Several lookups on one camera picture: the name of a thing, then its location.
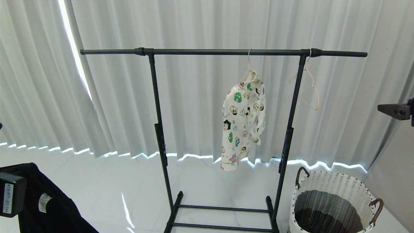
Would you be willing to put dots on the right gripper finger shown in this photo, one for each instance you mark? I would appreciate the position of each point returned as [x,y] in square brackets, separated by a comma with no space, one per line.
[396,111]

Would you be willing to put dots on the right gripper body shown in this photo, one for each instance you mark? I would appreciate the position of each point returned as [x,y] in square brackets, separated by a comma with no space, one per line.
[412,111]

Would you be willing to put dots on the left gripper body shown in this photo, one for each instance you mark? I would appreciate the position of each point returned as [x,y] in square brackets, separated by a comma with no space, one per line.
[16,194]

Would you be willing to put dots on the black garment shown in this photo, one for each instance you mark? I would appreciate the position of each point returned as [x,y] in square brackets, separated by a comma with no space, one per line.
[51,213]

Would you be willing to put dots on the pink clothes hanger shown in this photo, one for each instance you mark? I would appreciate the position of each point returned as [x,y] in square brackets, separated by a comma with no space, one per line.
[249,64]
[318,103]

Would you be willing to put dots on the cream printed garment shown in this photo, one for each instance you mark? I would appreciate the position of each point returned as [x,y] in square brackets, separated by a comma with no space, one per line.
[242,129]

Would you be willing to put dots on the white laundry basket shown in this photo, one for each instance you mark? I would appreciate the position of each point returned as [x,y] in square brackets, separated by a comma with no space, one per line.
[336,184]

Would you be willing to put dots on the black clothes rack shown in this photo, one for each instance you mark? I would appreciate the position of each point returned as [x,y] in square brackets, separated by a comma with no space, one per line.
[210,52]

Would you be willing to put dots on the white curtain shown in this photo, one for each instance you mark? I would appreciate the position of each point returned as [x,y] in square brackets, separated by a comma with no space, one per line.
[194,26]

